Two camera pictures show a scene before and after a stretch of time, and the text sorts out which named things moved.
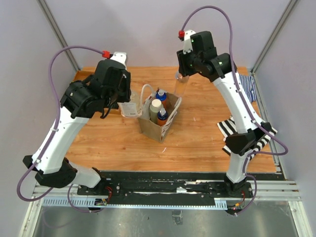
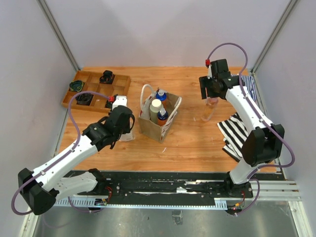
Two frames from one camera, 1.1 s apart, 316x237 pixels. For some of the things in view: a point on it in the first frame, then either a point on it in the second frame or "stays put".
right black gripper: [183, 68] -> [205, 82]
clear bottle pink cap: [180, 84] -> [211, 104]
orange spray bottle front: [162, 116] stays put
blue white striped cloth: [248, 82] stays put
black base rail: [129, 185] stays put
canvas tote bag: [148, 127] stays put
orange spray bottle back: [161, 95] stays put
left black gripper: [126, 82] -> [127, 129]
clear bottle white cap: [132, 109] -> [128, 137]
